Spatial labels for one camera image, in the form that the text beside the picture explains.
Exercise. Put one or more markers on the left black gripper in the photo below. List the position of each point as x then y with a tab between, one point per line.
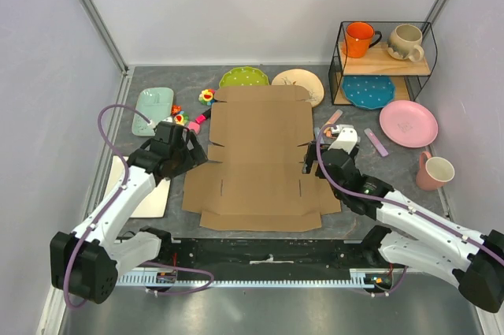
194	157

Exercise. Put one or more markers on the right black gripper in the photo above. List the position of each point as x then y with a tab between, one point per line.
309	158

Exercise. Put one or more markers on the brown cardboard box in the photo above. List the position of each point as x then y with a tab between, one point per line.
253	179

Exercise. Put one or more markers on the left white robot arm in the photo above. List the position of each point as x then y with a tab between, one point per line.
88	261

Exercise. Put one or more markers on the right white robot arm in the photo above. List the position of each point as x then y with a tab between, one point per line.
412	236

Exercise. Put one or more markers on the pink eraser block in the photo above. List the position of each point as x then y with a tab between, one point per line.
194	127

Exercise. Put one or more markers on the pink black highlighter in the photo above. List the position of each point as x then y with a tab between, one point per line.
203	117

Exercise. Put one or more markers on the rainbow smiling flower toy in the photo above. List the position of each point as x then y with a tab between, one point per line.
206	97

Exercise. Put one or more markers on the orange highlighter pen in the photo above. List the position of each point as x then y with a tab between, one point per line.
334	118

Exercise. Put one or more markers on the light teal rectangular tray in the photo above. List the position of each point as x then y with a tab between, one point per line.
156	104

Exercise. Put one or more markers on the purple highlighter pen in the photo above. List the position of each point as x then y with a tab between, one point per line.
376	142

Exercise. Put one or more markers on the cream bird pattern plate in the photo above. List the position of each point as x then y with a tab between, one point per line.
302	78

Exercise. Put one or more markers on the white square plate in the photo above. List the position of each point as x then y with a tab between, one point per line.
152	205

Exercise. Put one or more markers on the green polka dot plate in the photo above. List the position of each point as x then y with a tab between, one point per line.
244	76

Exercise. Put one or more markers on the blue polka dot plate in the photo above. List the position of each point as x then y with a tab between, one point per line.
368	92

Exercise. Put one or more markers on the pink round plate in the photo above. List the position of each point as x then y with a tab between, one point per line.
408	124

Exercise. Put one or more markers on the pink mug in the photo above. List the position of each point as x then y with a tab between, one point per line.
434	172

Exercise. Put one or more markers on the orange mug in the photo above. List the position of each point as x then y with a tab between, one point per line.
358	38

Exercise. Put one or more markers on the beige ceramic mug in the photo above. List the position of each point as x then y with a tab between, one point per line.
404	43

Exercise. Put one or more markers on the small flower keychain toy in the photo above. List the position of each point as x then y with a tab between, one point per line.
178	116

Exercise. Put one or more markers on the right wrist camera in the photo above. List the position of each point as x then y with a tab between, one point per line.
346	137

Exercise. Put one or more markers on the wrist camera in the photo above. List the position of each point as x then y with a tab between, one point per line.
346	137
152	124

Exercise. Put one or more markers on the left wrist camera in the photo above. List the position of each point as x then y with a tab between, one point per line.
152	124

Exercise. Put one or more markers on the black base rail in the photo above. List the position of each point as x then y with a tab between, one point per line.
187	264

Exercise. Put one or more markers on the black wire wooden shelf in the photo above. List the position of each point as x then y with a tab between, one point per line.
409	77

